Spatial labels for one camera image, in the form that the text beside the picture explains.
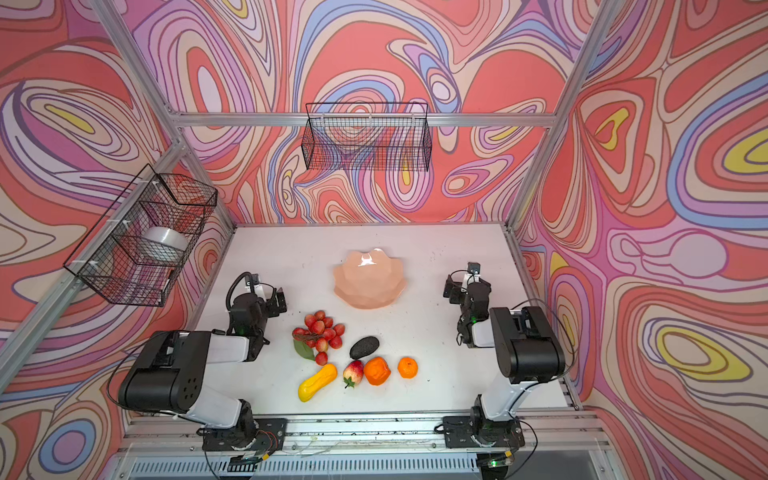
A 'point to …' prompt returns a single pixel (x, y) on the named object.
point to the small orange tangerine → (407, 367)
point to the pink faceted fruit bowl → (369, 280)
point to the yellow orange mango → (317, 382)
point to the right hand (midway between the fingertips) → (464, 281)
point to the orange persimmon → (377, 371)
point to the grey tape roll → (165, 243)
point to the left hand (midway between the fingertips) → (269, 288)
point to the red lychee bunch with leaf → (313, 343)
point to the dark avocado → (363, 347)
